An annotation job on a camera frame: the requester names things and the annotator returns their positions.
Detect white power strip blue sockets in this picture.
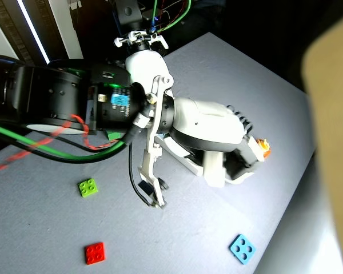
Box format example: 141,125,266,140
154,134,204,177

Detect orange toy cake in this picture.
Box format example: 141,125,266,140
256,138,272,159

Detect grey table cloth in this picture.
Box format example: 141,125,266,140
0,31,343,274

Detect beige blurred panel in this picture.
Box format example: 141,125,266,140
301,13,343,274

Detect blue four-hole foam square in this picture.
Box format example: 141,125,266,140
229,234,257,265

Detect lime green flat brick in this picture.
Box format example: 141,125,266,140
77,178,99,199

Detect red flat toy brick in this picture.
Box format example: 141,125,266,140
84,242,106,265

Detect red black twisted wire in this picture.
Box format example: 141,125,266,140
0,114,115,175

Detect white frame post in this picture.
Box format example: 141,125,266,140
48,0,84,59

